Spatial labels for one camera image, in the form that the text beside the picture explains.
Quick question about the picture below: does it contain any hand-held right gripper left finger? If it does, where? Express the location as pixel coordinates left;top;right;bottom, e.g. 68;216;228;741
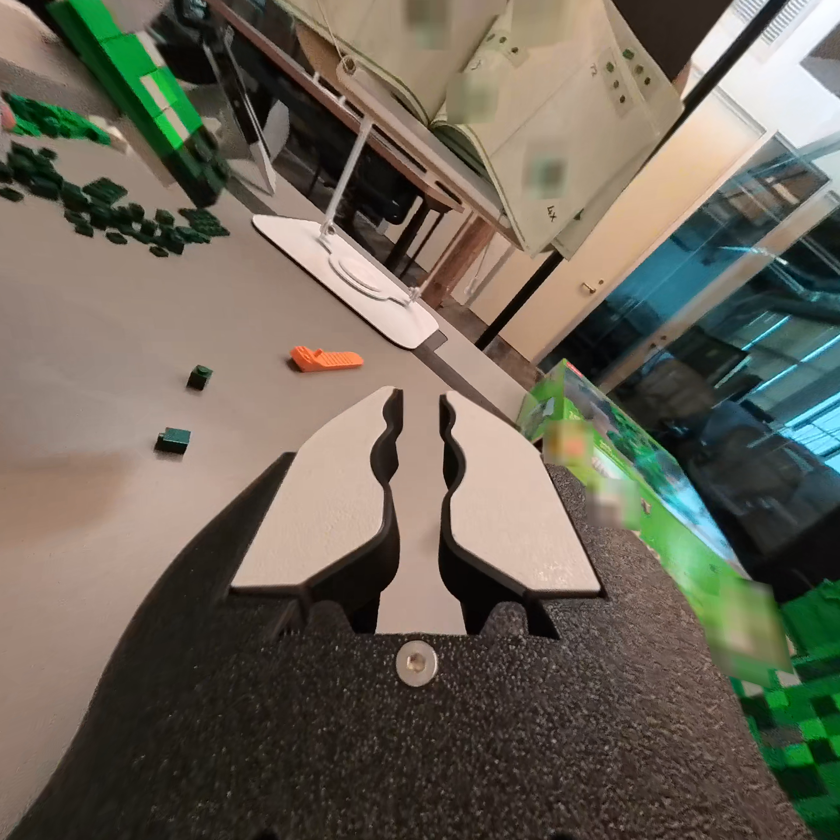
230;386;403;635

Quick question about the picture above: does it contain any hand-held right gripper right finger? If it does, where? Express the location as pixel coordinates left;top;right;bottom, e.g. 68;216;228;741
437;391;602;632

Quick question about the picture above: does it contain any green lego set box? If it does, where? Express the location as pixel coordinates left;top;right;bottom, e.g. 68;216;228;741
515;357;795;683

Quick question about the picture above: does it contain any pile of dark green lego pieces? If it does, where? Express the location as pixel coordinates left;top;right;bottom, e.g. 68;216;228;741
0;92;231;258

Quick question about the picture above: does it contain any large bright green lego build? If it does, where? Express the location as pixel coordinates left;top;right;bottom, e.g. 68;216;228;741
47;0;232;210

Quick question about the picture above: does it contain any orange brick separator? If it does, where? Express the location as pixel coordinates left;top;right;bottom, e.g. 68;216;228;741
289;346;364;374

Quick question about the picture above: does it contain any black stand pole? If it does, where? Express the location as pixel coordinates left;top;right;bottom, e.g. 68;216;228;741
474;0;791;352

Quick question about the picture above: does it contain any wooden side table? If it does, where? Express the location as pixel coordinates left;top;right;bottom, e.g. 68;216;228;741
206;0;519;309

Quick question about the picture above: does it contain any cream door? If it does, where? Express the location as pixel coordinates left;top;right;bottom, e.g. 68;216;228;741
469;98;769;368

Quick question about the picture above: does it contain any green pixel-pattern creeper model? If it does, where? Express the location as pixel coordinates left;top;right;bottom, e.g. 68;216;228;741
728;577;840;840

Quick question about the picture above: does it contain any open instruction booklet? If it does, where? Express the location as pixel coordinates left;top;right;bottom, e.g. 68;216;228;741
289;0;686;258

